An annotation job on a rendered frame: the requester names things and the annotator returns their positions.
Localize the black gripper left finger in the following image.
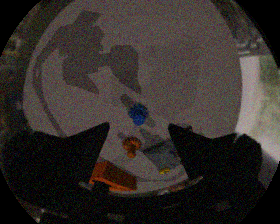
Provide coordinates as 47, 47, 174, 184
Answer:
34, 121, 109, 184

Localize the orange gear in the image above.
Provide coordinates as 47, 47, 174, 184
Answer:
123, 137, 141, 157

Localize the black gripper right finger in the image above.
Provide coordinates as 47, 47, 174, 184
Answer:
168, 123, 237, 181

